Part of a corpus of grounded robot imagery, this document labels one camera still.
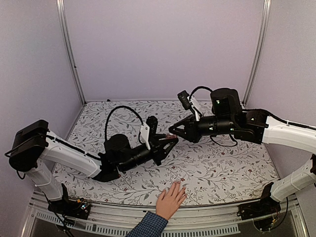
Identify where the right aluminium frame post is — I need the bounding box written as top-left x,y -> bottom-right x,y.
242,0 -> 272,108

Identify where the blue checked sleeve forearm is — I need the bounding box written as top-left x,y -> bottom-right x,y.
126,212 -> 168,237

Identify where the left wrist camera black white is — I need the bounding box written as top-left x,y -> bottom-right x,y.
139,116 -> 158,150

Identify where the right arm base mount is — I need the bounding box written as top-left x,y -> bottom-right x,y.
237,182 -> 281,232

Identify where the left aluminium frame post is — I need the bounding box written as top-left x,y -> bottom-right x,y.
56,0 -> 86,106

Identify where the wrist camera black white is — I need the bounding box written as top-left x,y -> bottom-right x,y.
177,90 -> 204,121
139,116 -> 158,150

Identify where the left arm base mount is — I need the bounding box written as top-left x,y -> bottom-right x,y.
48,184 -> 91,220

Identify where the pink nail polish bottle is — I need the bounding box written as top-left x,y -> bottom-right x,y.
165,134 -> 177,139

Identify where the aluminium frame post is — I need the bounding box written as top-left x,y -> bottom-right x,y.
242,0 -> 272,108
56,0 -> 86,106

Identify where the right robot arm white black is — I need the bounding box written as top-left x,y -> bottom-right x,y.
169,88 -> 316,215

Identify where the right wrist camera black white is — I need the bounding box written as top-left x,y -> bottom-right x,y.
177,90 -> 204,121

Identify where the floral patterned table mat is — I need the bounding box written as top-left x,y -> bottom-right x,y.
53,101 -> 278,206

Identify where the front aluminium rail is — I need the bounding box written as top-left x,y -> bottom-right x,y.
22,193 -> 311,237

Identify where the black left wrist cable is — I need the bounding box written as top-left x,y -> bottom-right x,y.
103,105 -> 145,144

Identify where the person's bare hand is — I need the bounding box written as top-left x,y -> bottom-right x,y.
156,181 -> 187,220

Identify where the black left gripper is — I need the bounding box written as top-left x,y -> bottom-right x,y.
119,134 -> 178,173

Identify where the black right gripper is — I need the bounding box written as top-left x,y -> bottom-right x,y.
168,114 -> 235,144

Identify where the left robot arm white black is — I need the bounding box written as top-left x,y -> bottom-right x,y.
4,117 -> 178,214

